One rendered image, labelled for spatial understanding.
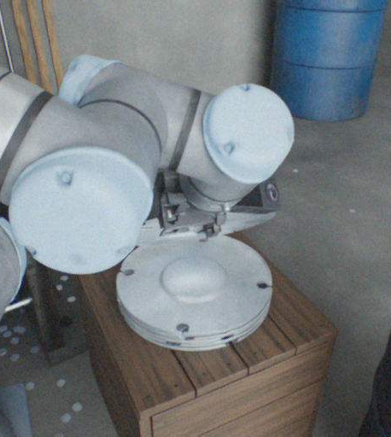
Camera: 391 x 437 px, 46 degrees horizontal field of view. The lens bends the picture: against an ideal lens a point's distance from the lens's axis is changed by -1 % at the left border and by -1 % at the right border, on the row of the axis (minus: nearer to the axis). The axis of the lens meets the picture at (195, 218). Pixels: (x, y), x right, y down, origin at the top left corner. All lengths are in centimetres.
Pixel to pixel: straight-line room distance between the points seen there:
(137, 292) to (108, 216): 62
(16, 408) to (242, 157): 44
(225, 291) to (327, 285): 69
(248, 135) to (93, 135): 14
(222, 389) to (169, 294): 19
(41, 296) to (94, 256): 89
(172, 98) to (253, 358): 52
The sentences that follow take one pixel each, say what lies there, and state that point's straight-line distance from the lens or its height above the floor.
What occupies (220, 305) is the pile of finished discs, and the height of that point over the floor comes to 39.
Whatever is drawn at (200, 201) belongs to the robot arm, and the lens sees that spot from 48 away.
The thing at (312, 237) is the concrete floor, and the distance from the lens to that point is 171.
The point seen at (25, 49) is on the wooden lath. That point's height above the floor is 51.
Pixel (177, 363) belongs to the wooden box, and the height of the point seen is 35.
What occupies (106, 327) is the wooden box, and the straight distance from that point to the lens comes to 87.
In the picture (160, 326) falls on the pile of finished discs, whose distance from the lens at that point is 81.
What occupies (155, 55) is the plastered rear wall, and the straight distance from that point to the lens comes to 273.
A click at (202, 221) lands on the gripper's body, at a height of 65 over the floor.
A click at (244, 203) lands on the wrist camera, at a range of 57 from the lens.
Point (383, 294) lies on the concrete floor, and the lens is 154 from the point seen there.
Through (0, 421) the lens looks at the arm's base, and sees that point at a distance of 60.
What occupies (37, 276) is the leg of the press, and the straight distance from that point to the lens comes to 113.
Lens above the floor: 97
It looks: 33 degrees down
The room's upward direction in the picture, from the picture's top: straight up
